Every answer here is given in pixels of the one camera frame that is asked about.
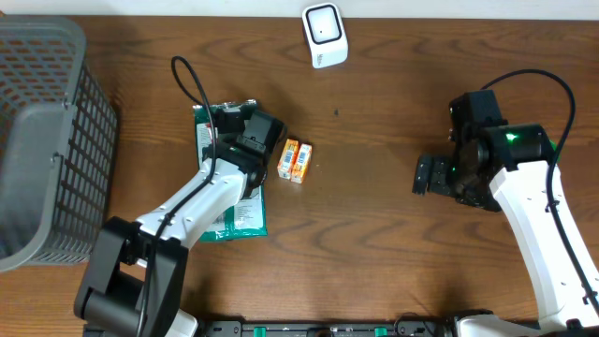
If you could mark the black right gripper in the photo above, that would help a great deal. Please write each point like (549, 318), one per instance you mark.
(438, 179)

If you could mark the orange small box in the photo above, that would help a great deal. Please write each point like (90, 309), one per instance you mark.
(288, 158)
(302, 163)

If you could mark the green white snack bag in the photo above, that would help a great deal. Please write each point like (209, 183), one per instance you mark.
(246, 219)

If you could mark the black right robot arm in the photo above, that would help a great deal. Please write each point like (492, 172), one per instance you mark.
(499, 167)

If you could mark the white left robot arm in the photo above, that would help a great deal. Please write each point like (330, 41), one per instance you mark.
(134, 279)

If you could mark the white barcode scanner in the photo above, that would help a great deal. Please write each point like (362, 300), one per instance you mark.
(325, 35)

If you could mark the grey plastic basket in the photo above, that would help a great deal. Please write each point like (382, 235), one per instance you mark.
(59, 136)

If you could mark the black mounting rail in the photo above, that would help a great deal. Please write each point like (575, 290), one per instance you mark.
(410, 327)

